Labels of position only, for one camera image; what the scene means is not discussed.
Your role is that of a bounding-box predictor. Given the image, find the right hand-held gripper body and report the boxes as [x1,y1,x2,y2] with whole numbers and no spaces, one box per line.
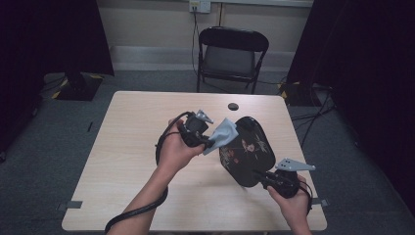
[260,158,317,200]

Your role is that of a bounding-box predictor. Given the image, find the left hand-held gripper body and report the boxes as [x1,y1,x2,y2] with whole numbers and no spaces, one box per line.
[177,109,215,149]

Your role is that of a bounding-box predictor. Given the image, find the grey-blue cleaning cloth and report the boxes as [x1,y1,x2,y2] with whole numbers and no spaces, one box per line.
[202,117,240,157]

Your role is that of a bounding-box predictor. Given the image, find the black glossy floral tray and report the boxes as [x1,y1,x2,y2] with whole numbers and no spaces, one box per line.
[218,116,277,189]

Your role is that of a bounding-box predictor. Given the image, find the person's left hand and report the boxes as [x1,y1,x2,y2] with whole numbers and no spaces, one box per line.
[157,117,206,175]

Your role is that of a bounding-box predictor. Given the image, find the person's right hand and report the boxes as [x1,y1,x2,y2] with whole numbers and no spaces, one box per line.
[266,175,311,227]

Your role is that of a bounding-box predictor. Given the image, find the grey tape strip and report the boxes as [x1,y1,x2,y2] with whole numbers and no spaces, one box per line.
[56,200,83,212]
[311,197,330,208]

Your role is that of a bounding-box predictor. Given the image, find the black folding chair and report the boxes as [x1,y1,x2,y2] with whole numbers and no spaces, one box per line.
[196,25,270,95]

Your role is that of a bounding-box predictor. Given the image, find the black stand base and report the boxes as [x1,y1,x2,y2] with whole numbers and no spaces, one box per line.
[51,71,105,102]
[277,80,323,108]

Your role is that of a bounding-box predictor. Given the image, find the dark curtain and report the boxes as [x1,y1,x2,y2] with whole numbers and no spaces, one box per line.
[286,0,415,217]
[0,0,115,155]

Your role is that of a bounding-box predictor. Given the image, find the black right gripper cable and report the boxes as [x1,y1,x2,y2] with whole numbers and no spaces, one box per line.
[297,180,314,216]

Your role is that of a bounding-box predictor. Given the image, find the black floor cables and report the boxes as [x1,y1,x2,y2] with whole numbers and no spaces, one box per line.
[289,82,338,150]

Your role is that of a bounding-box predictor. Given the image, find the black wall socket cable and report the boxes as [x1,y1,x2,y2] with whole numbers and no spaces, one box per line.
[191,9,202,76]

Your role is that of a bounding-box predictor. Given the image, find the thin dark wall cable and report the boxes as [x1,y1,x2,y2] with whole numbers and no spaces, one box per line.
[217,2,225,27]

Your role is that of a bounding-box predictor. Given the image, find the white wall socket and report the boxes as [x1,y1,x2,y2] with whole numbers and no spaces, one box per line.
[188,0,212,15]

